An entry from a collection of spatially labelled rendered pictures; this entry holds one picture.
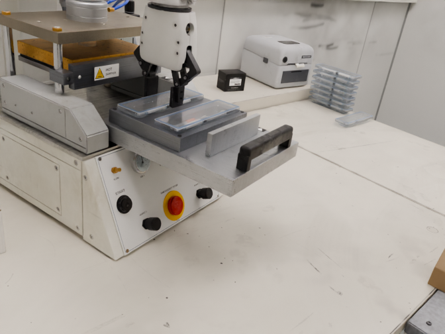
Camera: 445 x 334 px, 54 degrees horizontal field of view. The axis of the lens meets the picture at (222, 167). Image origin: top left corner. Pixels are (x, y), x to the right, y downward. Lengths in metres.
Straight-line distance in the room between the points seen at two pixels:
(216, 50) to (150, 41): 1.08
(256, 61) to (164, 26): 1.10
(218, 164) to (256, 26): 1.38
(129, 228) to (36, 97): 0.28
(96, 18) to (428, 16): 2.52
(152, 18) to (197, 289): 0.47
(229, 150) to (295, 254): 0.27
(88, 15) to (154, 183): 0.35
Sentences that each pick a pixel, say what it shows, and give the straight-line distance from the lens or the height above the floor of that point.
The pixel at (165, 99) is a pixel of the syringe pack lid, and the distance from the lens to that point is 0.84.
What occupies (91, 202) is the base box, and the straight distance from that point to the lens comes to 0.80.
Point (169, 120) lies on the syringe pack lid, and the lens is 0.74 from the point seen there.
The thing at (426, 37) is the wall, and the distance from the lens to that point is 3.17.
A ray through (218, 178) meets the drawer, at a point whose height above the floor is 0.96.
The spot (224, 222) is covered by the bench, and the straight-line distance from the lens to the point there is 0.94.
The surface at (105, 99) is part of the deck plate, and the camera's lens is 1.05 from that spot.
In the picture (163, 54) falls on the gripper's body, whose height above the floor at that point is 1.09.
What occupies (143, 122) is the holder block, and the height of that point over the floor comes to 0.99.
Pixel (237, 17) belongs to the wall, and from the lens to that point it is 1.92.
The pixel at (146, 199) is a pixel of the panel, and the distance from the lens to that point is 0.85.
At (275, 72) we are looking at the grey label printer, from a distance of 1.77.
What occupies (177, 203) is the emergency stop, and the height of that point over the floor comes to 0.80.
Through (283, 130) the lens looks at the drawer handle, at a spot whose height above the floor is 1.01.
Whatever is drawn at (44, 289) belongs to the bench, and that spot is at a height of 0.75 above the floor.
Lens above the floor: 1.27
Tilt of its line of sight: 26 degrees down
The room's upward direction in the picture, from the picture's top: 8 degrees clockwise
